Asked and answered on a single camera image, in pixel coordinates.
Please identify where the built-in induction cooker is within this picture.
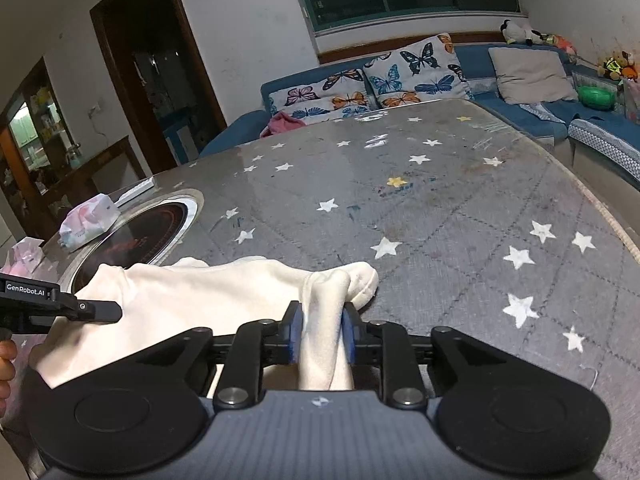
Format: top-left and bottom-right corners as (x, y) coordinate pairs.
(59, 189), (205, 297)

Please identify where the black and white plush toy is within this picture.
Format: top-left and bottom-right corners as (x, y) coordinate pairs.
(501, 19), (546, 46)

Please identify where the large butterfly print pillow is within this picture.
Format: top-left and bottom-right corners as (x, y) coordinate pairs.
(362, 33), (474, 110)

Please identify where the dark wooden side table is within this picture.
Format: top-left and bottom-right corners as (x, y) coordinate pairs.
(30, 136), (147, 241)

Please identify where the yellow and black plush toy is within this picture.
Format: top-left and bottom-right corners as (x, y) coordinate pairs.
(597, 51), (640, 81)

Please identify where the blue sofa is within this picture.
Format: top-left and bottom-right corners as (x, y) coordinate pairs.
(197, 41), (640, 187)

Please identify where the pink cloth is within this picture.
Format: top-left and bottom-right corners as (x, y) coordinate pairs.
(260, 111), (307, 140)

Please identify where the green bowl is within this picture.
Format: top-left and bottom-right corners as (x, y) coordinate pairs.
(575, 84), (617, 111)

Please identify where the grey cushion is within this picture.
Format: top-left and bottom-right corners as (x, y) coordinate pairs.
(487, 46), (580, 105)

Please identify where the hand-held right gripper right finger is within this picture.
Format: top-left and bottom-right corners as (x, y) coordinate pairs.
(342, 304), (502, 409)

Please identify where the blue patterned sofa cover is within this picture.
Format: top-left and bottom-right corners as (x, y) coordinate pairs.
(517, 100), (640, 184)

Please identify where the small blue table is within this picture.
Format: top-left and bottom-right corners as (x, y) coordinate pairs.
(162, 110), (201, 166)

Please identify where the wooden display cabinet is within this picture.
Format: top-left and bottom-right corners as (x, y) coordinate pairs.
(0, 57), (72, 198)

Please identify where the cream garment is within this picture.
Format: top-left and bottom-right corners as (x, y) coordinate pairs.
(29, 256), (379, 392)

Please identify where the small butterfly print pillow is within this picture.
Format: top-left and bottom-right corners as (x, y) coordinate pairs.
(268, 67), (374, 122)

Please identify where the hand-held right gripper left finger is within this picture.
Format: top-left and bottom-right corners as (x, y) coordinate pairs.
(131, 301), (303, 411)

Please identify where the white and pink tissue pack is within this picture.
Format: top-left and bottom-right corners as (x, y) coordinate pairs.
(59, 193), (121, 254)

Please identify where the white flat box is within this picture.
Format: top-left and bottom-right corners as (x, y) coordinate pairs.
(115, 178), (155, 207)

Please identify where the grey star-patterned table mat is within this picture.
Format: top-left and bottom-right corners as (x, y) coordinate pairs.
(10, 99), (640, 480)

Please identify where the dark wooden door frame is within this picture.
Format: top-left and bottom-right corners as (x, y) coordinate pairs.
(90, 0), (229, 172)

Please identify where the person's left hand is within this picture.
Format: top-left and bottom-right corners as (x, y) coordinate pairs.
(0, 339), (18, 419)

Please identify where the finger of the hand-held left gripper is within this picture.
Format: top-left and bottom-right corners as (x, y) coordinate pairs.
(74, 300), (124, 324)

